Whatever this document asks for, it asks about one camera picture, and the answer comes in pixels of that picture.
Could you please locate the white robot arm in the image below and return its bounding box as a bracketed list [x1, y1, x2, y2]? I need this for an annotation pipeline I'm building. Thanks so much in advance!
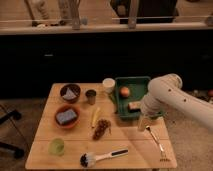
[138, 74, 213, 131]

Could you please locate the orange ball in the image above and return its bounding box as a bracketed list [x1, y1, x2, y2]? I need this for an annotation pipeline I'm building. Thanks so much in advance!
[120, 87, 130, 98]

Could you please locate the green plastic tray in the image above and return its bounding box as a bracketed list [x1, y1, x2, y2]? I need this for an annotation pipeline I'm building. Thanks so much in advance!
[115, 76, 151, 121]

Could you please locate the metal fork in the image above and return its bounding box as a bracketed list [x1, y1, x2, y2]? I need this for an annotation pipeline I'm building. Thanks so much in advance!
[146, 126, 170, 162]

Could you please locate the brown grape bunch toy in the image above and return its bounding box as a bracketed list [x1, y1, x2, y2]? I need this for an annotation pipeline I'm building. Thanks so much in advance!
[93, 119, 111, 140]

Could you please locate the yellow banana toy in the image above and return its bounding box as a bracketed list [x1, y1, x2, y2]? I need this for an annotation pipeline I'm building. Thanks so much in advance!
[91, 107, 100, 128]

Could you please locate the white cup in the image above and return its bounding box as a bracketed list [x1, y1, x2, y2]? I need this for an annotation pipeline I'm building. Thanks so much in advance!
[102, 78, 115, 93]

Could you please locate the metal cup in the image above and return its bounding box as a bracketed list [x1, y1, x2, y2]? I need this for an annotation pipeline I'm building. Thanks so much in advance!
[85, 89, 97, 105]

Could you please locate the white dish brush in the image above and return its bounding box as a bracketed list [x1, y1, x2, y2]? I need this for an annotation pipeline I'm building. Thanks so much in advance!
[80, 149, 129, 168]

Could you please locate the dark brown bowl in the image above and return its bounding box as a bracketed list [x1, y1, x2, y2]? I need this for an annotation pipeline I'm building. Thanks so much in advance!
[60, 83, 81, 103]

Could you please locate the blue sponge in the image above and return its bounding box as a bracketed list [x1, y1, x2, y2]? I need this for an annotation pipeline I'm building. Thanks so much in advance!
[56, 109, 77, 125]

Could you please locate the orange bowl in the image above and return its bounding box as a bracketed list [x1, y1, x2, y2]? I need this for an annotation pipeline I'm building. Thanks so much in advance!
[54, 105, 80, 129]

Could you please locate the grey cloth in bowl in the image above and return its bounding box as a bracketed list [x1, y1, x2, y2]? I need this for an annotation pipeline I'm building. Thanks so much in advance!
[63, 89, 77, 100]

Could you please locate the green plastic cup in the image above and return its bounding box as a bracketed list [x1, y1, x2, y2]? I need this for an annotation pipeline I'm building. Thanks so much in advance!
[49, 138, 64, 156]

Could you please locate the black chair base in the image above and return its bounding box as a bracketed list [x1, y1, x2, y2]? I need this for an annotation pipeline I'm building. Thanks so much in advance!
[0, 104, 26, 160]

